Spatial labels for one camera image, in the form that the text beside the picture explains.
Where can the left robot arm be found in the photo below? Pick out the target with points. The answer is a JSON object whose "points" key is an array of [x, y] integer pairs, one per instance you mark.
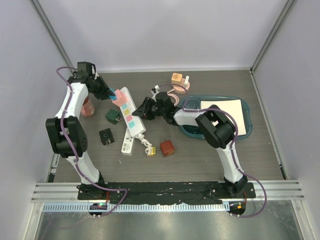
{"points": [[66, 134]]}

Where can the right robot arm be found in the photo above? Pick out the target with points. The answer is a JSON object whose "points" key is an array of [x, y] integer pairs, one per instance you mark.
{"points": [[218, 127]]}

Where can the teal plastic tray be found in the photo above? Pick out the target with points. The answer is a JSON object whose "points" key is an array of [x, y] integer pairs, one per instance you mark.
{"points": [[215, 97]]}

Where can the long white power strip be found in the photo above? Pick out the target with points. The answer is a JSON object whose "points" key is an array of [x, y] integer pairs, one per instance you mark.
{"points": [[127, 108]]}

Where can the white flat plug adapter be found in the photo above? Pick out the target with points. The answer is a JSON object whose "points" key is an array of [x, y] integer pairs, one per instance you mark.
{"points": [[185, 82]]}

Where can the black cube adapter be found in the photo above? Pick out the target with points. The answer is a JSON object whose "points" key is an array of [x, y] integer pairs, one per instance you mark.
{"points": [[106, 136]]}

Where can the orange cube adapter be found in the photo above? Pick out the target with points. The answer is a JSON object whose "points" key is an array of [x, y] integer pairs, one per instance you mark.
{"points": [[176, 79]]}

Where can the white paper sheet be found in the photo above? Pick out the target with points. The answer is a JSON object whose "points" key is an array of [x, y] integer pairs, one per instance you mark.
{"points": [[237, 109]]}

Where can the pink cube adapter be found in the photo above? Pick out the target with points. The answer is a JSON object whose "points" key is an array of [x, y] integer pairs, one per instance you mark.
{"points": [[119, 99]]}

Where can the clear glass cup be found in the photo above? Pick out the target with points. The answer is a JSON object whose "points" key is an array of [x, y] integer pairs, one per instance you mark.
{"points": [[193, 104]]}

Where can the small white usb power strip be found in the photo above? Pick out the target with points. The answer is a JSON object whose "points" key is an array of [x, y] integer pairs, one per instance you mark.
{"points": [[127, 144]]}

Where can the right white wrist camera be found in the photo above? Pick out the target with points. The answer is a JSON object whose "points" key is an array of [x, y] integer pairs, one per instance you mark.
{"points": [[155, 91]]}

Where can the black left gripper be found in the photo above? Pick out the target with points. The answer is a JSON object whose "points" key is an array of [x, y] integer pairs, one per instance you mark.
{"points": [[104, 94]]}

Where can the yellow usb plug adapter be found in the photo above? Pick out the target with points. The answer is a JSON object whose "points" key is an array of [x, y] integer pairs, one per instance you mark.
{"points": [[151, 151]]}

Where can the green dragon cube adapter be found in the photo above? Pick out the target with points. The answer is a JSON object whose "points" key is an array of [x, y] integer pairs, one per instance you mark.
{"points": [[113, 116]]}

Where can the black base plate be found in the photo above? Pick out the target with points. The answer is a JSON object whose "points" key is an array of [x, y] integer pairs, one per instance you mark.
{"points": [[165, 193]]}

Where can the pink round socket base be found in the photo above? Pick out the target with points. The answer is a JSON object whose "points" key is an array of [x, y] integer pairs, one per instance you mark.
{"points": [[181, 89]]}

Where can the red carp cube adapter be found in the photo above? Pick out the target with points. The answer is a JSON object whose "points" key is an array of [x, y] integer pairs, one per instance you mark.
{"points": [[167, 148]]}

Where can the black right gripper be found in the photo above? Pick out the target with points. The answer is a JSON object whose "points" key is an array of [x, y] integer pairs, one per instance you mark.
{"points": [[144, 110]]}

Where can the blue plug adapter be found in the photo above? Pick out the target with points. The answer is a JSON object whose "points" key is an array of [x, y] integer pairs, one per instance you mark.
{"points": [[112, 95]]}

